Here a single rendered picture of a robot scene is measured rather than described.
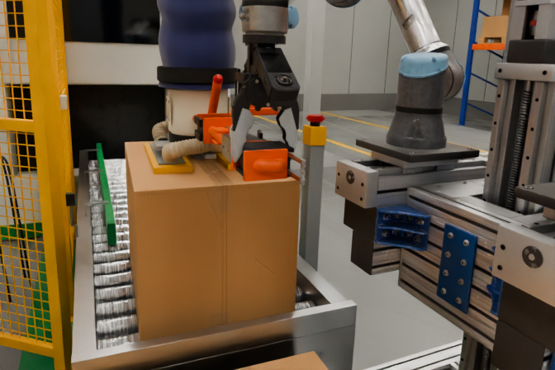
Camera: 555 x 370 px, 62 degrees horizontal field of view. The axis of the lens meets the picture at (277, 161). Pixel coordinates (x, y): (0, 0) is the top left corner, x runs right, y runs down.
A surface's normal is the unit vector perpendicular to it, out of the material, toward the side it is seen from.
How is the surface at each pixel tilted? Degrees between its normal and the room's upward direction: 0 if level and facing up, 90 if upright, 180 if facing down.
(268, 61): 32
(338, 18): 90
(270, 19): 90
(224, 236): 90
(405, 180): 90
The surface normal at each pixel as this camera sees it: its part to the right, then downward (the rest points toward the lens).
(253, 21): -0.48, 0.18
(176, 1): -0.29, -0.15
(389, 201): 0.42, 0.22
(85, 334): 0.04, -0.97
